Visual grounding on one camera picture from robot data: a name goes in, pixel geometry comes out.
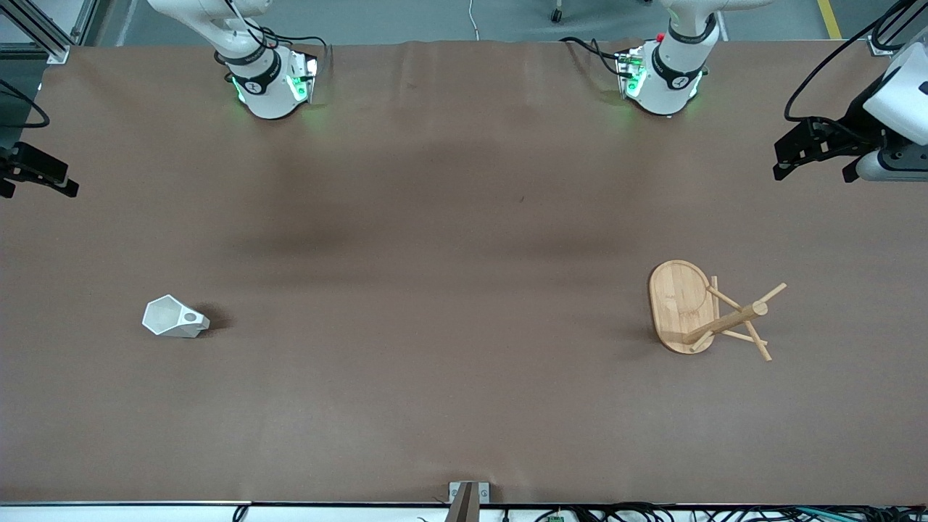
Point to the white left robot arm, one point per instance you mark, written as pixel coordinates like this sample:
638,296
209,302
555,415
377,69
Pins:
674,72

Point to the black caster wheel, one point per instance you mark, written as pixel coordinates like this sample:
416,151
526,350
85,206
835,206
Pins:
557,14

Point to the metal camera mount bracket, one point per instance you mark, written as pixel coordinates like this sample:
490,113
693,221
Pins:
464,500

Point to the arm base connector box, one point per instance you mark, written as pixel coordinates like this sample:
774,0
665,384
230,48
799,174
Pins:
301,76
629,72

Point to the white faceted cup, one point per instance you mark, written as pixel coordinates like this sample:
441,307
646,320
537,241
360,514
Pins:
163,315

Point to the brown table cover sheet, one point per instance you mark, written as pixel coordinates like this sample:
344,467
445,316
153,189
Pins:
435,362

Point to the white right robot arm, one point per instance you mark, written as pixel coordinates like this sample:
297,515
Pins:
261,87

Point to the wooden cup rack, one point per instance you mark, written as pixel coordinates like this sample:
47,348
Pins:
678,304

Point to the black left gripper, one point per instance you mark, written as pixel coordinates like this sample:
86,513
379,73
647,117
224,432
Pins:
850,127

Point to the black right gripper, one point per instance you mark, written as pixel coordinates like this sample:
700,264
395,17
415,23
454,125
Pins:
29,166

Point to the aluminium frame profile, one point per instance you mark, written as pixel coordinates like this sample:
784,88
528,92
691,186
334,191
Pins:
43,38
879,45

